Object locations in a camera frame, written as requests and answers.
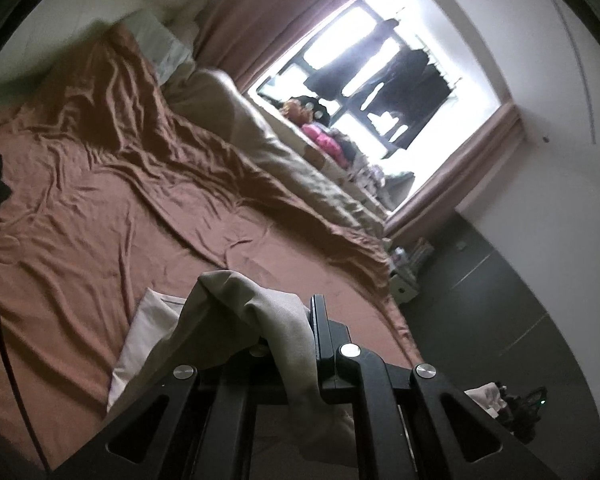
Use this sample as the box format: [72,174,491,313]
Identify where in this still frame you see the bed with brown sheet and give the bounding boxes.
[0,22,426,471]

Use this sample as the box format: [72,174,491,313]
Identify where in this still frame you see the dark hanging jacket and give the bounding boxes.
[394,66,457,150]
[366,50,432,127]

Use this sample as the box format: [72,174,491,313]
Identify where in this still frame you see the white jacket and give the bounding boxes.
[107,270,361,461]

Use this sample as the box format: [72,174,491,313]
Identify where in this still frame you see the white crumpled cloth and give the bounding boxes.
[464,381,508,413]

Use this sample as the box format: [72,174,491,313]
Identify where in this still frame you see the upright white books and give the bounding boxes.
[411,236,437,269]

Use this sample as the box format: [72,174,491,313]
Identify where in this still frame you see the hanging dark clothes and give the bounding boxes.
[256,0,462,152]

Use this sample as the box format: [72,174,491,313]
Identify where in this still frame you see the brown teddy bear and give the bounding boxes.
[280,100,314,126]

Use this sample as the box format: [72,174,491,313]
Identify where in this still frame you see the black device with cables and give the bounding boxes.
[500,385,552,442]

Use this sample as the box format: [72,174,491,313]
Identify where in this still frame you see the beige duvet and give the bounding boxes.
[169,69,392,233]

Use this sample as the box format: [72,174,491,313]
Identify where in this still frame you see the white padded headboard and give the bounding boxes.
[0,5,141,106]

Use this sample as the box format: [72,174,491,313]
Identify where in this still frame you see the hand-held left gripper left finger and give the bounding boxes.
[55,339,307,480]

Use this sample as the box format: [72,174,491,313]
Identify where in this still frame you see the pink curtain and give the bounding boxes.
[195,0,417,97]
[384,104,524,237]

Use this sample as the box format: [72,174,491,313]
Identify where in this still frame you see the white nightstand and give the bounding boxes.
[389,260,422,304]

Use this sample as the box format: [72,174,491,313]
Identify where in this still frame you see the ceiling linear vent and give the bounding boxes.
[554,0,597,147]

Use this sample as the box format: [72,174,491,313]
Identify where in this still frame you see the grey cable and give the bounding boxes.
[0,250,52,472]

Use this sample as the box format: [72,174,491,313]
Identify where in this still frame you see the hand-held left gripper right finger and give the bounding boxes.
[308,295,552,480]

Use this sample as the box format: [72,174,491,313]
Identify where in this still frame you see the pile of pale clothes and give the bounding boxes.
[330,130,417,197]

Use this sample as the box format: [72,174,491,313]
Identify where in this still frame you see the black plush toy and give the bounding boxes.
[292,95,332,124]

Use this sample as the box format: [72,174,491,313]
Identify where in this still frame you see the pale patterned pillow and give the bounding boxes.
[127,10,197,86]

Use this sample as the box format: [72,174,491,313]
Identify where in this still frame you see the grey cushion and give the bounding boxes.
[384,171,417,202]

